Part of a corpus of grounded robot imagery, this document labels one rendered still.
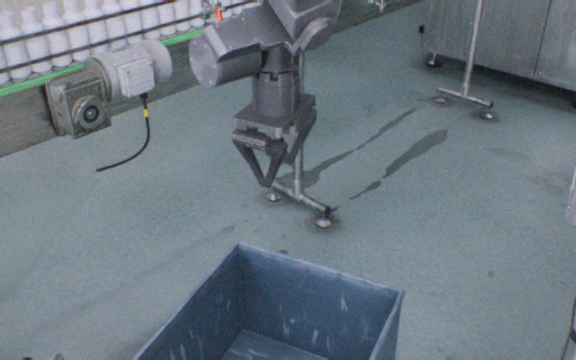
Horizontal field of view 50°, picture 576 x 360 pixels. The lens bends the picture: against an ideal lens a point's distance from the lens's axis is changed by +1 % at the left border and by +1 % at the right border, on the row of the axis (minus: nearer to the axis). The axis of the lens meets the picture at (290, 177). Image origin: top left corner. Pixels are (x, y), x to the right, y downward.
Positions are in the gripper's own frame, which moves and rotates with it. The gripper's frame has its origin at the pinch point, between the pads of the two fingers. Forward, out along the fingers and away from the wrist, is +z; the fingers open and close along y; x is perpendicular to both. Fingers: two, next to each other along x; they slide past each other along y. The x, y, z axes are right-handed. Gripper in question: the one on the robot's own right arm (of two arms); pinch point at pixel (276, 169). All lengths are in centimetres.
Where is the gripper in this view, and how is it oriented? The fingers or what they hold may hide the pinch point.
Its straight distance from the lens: 80.1
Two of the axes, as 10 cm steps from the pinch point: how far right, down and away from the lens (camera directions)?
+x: 9.0, 2.4, -3.7
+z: 0.0, 8.5, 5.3
